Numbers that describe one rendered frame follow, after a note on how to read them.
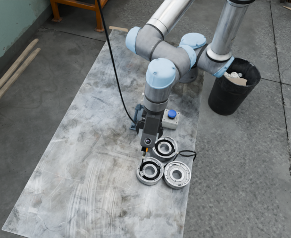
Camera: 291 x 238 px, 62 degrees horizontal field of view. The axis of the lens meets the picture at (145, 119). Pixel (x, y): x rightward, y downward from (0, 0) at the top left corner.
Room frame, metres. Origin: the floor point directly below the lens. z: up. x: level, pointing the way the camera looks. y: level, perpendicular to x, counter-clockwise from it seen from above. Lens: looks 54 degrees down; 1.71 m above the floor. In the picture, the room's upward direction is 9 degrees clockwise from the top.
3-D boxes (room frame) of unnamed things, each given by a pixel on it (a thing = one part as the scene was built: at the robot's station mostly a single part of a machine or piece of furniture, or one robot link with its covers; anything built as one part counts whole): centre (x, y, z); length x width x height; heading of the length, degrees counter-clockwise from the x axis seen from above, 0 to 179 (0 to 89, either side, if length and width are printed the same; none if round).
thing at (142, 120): (0.49, -0.02, 1.07); 0.09 x 0.08 x 0.12; 174
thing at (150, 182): (0.40, -0.05, 0.82); 0.10 x 0.10 x 0.04
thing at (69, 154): (0.68, 0.05, 0.79); 1.20 x 0.60 x 0.02; 174
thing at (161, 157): (0.51, -0.10, 0.82); 0.10 x 0.10 x 0.04
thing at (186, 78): (1.01, -0.17, 0.85); 0.15 x 0.15 x 0.10
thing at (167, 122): (0.67, -0.12, 0.82); 0.08 x 0.07 x 0.05; 174
